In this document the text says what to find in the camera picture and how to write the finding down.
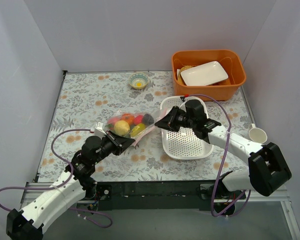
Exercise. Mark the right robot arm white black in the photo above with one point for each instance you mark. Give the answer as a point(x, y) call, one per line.
point(267, 167)

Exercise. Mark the green avocado toy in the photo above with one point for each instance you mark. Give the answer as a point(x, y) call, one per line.
point(148, 119)

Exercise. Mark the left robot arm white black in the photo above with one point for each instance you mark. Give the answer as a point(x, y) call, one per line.
point(75, 183)

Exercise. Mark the yellow starfruit toy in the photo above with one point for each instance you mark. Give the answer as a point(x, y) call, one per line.
point(137, 130)

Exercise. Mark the yellow lemon toy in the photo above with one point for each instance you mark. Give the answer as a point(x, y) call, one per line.
point(121, 128)

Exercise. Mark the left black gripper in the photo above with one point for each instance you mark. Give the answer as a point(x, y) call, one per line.
point(114, 141)

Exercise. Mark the aluminium frame rail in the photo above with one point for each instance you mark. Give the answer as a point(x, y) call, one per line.
point(249, 217)

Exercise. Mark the small patterned bowl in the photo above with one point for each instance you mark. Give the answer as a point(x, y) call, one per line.
point(138, 80)

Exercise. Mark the woven straw coaster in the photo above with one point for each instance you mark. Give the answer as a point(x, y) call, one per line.
point(188, 75)

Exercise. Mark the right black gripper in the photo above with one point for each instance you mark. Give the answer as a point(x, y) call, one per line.
point(175, 119)

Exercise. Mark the floral table mat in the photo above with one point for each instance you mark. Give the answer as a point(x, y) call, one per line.
point(86, 99)

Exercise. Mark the white perforated plastic basket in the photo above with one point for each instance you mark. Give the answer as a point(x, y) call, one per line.
point(183, 145)

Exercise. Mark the orange plastic tub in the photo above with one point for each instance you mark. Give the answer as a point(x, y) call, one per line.
point(221, 91)

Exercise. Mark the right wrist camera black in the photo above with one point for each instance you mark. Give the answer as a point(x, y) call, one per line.
point(194, 109)

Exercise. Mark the orange pumpkin toy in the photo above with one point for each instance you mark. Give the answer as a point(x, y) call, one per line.
point(128, 117)

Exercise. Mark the pink peach toy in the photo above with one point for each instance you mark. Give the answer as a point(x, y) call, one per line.
point(111, 121)

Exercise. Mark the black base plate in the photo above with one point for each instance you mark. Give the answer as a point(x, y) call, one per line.
point(151, 195)

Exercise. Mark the white rectangular plate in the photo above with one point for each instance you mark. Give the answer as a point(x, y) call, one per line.
point(211, 73)

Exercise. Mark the clear zip top bag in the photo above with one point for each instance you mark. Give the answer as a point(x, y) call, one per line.
point(133, 125)

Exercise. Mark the white mug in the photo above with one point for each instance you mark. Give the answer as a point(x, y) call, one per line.
point(257, 134)

